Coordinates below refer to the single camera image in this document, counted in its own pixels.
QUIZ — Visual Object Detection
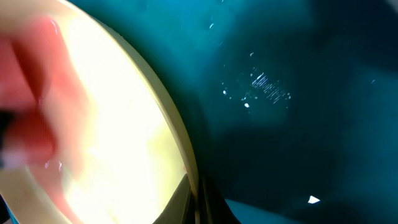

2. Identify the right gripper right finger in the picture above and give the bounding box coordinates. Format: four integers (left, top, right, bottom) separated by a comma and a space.
199, 176, 241, 224

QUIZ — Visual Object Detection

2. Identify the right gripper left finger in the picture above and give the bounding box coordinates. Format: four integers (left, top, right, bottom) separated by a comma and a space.
153, 174, 195, 224

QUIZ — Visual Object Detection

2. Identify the yellow-green plate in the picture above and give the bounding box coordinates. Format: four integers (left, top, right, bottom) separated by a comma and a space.
1, 0, 200, 224

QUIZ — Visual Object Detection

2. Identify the green and red sponge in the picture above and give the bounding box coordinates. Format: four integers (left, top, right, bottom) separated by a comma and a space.
1, 16, 93, 221

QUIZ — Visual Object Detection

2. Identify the teal plastic tray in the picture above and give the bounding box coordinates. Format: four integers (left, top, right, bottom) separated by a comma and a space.
74, 0, 397, 223

